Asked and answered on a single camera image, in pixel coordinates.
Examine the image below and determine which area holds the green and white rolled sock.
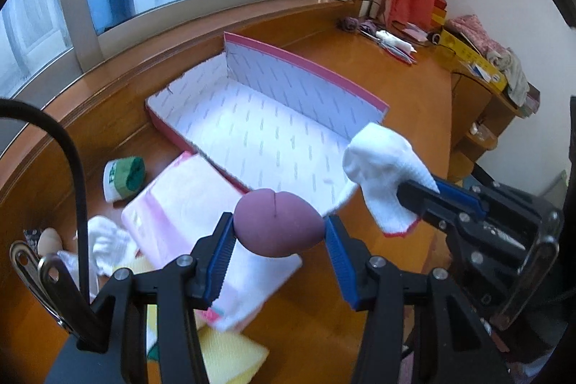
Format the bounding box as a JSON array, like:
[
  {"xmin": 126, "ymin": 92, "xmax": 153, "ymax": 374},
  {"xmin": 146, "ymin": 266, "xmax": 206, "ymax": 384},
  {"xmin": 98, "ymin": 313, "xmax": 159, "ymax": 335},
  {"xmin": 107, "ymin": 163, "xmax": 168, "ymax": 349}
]
[{"xmin": 103, "ymin": 156, "xmax": 147, "ymax": 203}]

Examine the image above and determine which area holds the large yellow box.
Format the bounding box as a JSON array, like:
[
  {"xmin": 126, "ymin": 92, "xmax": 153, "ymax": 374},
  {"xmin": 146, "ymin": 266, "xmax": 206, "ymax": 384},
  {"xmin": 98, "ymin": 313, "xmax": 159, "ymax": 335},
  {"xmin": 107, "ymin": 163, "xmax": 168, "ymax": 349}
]
[{"xmin": 434, "ymin": 28, "xmax": 508, "ymax": 91}]

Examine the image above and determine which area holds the purple egg-shaped makeup sponge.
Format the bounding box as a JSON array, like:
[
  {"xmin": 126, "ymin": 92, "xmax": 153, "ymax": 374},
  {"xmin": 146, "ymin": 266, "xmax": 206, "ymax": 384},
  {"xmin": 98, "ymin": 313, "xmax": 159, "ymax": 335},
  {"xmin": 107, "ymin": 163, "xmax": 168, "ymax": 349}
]
[{"xmin": 234, "ymin": 188, "xmax": 325, "ymax": 256}]

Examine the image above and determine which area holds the plain white sock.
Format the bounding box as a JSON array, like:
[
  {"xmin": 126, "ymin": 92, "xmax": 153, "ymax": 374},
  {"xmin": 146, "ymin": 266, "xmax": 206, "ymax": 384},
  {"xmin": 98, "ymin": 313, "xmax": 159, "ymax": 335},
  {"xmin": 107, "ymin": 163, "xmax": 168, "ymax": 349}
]
[{"xmin": 58, "ymin": 216, "xmax": 138, "ymax": 277}]

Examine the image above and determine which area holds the white rolled cloth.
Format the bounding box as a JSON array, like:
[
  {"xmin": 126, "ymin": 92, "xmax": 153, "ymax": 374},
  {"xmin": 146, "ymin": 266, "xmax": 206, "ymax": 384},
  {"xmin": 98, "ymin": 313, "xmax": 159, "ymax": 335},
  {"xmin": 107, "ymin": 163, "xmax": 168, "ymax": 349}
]
[{"xmin": 375, "ymin": 30, "xmax": 417, "ymax": 54}]

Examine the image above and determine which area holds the pink notebook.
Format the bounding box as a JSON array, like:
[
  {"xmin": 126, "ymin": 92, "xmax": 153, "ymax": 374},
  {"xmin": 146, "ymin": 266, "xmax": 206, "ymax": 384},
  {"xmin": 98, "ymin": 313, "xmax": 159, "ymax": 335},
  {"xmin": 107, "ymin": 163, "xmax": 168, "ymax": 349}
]
[{"xmin": 402, "ymin": 23, "xmax": 429, "ymax": 44}]

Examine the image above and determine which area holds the beige egg-shaped makeup sponge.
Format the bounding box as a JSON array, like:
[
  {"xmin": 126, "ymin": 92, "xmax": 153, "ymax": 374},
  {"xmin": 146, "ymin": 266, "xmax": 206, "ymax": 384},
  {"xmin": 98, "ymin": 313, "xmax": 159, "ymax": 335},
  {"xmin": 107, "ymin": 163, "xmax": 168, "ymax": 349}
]
[{"xmin": 38, "ymin": 227, "xmax": 63, "ymax": 257}]

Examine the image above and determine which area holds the wooden shelf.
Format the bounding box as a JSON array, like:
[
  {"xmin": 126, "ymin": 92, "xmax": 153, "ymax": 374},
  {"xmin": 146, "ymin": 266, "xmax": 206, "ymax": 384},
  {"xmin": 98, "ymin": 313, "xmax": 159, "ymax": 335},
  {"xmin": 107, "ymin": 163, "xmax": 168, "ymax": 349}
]
[{"xmin": 449, "ymin": 68, "xmax": 541, "ymax": 183}]

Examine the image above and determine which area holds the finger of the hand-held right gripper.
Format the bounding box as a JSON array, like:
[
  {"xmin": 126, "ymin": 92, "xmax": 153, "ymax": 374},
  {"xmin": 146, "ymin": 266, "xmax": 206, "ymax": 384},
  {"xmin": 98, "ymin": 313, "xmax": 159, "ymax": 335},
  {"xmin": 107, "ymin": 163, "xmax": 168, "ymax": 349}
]
[
  {"xmin": 430, "ymin": 175, "xmax": 486, "ymax": 210},
  {"xmin": 397, "ymin": 181, "xmax": 464, "ymax": 232}
]

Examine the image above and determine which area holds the pink tissue pack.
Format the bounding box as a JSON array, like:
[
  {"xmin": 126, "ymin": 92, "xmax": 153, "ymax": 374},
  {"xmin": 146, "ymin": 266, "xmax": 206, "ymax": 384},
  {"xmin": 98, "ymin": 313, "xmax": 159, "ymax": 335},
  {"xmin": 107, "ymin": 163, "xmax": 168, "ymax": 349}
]
[{"xmin": 121, "ymin": 151, "xmax": 303, "ymax": 331}]

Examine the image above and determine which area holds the white sock with red trim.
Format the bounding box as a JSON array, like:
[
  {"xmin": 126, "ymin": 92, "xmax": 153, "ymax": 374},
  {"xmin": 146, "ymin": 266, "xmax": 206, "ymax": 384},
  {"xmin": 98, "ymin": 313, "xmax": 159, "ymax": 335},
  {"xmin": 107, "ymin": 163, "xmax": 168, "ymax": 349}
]
[{"xmin": 338, "ymin": 122, "xmax": 441, "ymax": 238}]

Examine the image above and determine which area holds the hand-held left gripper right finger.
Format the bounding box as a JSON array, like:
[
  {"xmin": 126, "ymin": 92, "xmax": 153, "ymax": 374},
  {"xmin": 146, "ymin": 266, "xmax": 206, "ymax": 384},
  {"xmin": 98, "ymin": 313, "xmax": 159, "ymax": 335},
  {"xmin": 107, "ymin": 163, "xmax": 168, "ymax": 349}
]
[{"xmin": 324, "ymin": 215, "xmax": 514, "ymax": 384}]

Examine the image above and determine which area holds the yellow sponge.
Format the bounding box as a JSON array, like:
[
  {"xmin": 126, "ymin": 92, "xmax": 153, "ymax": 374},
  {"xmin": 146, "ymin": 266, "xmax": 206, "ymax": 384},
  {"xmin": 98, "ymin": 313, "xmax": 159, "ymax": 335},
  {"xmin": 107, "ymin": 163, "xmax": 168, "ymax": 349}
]
[{"xmin": 145, "ymin": 254, "xmax": 271, "ymax": 384}]

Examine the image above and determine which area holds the grey beige cloth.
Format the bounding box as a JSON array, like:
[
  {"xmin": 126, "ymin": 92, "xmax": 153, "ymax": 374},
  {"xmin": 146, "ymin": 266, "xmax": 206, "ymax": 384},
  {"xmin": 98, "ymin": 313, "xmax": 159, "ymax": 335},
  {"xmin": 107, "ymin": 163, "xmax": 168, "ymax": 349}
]
[{"xmin": 486, "ymin": 48, "xmax": 532, "ymax": 107}]

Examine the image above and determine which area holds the pink cardboard box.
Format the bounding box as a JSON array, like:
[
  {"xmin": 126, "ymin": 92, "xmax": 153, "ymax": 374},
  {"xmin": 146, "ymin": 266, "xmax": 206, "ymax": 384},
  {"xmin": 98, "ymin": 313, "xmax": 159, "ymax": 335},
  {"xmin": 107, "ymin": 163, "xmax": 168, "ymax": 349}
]
[{"xmin": 145, "ymin": 31, "xmax": 390, "ymax": 219}]

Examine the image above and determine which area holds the black cable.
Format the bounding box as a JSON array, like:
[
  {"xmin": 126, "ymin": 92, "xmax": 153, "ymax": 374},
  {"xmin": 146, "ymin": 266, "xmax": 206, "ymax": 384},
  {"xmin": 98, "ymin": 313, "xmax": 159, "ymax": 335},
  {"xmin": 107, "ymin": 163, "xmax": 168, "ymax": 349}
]
[{"xmin": 0, "ymin": 97, "xmax": 91, "ymax": 304}]

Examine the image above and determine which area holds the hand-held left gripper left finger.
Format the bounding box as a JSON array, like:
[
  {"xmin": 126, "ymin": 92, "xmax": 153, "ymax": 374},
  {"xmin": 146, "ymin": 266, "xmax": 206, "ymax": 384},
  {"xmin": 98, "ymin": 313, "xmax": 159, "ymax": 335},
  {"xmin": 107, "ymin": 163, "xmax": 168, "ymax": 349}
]
[{"xmin": 45, "ymin": 212, "xmax": 237, "ymax": 384}]

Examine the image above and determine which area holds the pink floral cloth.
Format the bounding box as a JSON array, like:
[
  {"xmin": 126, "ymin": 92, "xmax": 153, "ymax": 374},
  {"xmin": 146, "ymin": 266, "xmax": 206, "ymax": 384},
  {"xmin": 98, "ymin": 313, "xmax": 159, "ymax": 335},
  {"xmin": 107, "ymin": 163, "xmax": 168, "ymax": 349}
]
[{"xmin": 445, "ymin": 13, "xmax": 510, "ymax": 57}]

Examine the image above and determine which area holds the metal clip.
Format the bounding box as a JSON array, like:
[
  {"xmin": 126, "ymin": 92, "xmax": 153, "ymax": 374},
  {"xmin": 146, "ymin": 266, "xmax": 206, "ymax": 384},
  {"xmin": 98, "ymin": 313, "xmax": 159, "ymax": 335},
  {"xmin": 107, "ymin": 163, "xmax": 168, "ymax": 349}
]
[{"xmin": 9, "ymin": 240, "xmax": 78, "ymax": 331}]

